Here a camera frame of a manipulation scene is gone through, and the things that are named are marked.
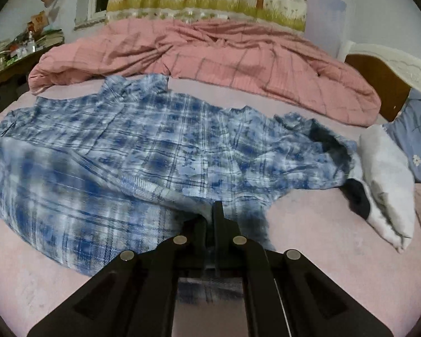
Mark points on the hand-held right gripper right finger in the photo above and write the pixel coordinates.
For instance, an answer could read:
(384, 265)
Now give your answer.
(220, 238)

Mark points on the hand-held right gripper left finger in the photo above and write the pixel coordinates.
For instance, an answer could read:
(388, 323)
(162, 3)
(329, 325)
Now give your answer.
(197, 240)

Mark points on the blue plaid shirt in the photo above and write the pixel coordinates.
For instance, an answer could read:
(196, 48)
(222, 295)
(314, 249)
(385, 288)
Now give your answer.
(126, 154)

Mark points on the pink bed sheet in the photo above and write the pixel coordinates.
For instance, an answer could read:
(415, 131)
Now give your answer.
(322, 238)

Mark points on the white and black garment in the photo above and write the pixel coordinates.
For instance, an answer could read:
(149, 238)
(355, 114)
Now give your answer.
(386, 182)

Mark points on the pink checked quilt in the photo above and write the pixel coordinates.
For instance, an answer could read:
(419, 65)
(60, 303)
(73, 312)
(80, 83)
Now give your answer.
(210, 59)

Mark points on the blue floral pillow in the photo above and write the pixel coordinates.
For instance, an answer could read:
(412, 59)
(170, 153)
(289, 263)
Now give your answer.
(415, 137)

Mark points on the white and wood headboard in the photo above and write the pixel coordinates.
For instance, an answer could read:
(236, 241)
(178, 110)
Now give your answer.
(396, 63)

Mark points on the stack of books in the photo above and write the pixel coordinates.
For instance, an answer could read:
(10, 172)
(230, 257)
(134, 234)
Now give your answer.
(52, 37)

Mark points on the cluttered wooden desk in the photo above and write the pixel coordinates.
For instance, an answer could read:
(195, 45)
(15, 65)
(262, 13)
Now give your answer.
(7, 66)

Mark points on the clear bottle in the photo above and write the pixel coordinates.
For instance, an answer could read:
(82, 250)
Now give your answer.
(30, 41)

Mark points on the orange packet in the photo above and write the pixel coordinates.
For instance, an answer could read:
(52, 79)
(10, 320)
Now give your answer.
(37, 20)

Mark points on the white window frame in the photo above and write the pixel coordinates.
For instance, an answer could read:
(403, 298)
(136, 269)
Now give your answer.
(86, 3)

